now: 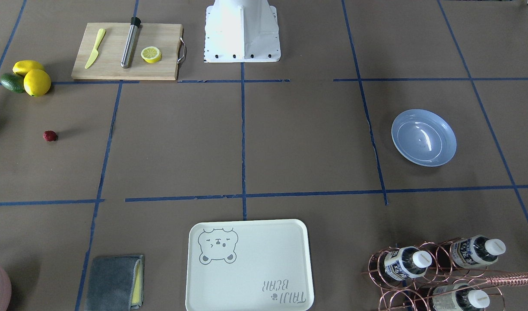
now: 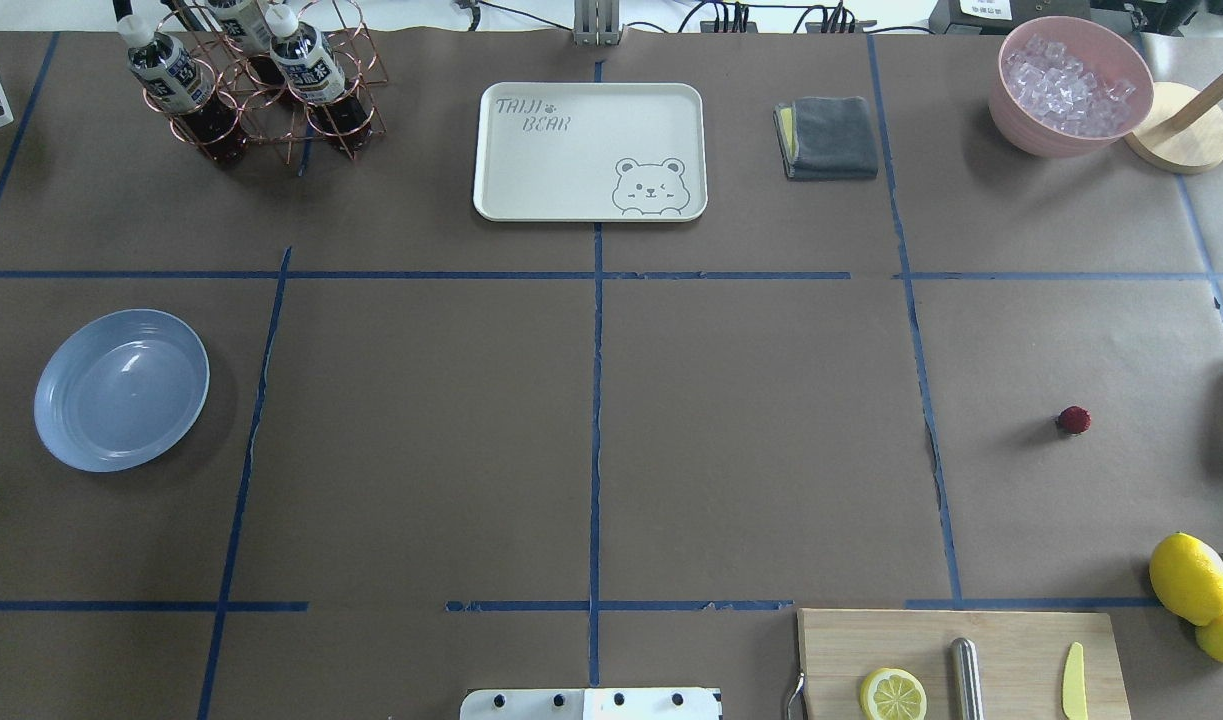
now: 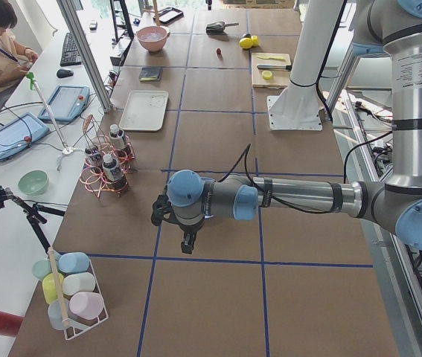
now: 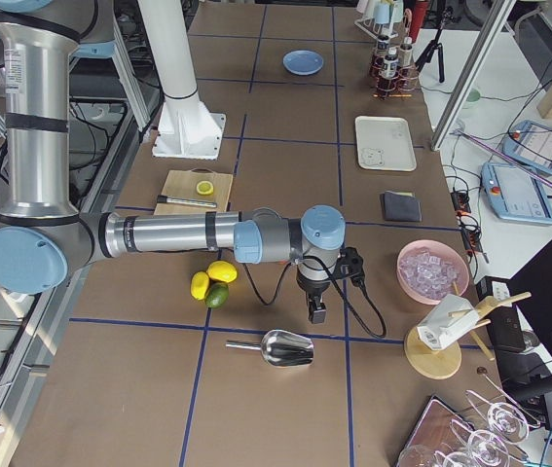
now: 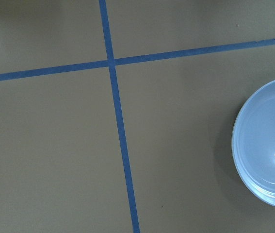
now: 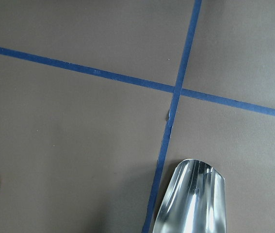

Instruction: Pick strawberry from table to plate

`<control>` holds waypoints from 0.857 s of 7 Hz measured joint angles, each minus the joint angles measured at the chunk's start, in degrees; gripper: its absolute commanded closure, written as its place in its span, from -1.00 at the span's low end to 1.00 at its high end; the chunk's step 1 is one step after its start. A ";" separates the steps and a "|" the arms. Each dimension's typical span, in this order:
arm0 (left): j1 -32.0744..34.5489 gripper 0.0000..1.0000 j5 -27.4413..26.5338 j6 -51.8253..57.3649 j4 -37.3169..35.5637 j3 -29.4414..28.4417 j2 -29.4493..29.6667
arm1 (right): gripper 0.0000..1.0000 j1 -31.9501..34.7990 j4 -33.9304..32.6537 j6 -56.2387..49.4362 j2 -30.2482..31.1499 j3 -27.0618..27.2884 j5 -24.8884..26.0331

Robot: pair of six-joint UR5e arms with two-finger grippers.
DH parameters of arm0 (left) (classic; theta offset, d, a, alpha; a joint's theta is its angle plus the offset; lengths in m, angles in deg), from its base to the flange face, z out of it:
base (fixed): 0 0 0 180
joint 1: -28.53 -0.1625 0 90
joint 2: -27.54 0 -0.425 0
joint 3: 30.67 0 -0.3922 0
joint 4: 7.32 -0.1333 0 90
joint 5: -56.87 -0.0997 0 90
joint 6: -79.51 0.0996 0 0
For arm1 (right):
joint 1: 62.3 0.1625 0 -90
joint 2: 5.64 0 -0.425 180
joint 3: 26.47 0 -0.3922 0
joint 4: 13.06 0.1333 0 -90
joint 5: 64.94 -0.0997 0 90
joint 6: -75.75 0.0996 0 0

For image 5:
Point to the light blue round plate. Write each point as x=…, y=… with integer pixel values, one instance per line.
x=253, y=143

